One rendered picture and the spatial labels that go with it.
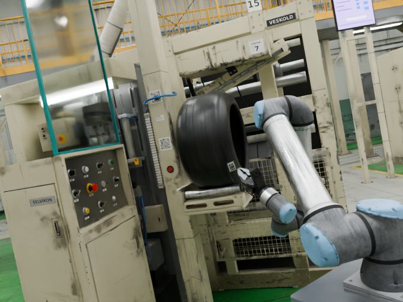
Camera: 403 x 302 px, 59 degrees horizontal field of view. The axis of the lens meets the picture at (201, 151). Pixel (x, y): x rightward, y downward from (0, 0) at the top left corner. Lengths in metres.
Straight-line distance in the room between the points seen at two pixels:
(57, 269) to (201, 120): 1.01
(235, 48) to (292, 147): 1.09
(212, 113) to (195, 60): 0.59
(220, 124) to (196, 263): 0.91
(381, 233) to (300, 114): 0.59
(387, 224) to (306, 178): 0.29
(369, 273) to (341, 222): 0.22
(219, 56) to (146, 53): 0.46
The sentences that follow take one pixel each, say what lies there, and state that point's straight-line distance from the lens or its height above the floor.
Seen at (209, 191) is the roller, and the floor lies 0.91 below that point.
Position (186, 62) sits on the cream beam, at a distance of 2.43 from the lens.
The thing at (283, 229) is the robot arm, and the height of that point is 0.72.
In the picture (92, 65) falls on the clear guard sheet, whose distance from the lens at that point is 2.14.
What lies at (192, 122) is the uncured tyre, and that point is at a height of 1.31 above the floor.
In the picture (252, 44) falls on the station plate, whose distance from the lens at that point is 2.33.
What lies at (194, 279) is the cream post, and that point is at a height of 0.36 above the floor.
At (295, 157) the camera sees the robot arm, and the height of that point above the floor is 1.09.
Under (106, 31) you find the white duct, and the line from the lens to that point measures 2.75.
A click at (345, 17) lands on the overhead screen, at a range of 6.03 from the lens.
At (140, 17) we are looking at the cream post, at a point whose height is 1.99.
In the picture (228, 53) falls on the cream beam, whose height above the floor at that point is 1.70.
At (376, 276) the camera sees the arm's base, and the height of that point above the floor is 0.67.
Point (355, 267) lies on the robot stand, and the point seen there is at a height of 0.60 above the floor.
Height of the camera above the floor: 1.25
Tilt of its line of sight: 3 degrees down
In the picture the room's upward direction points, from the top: 11 degrees counter-clockwise
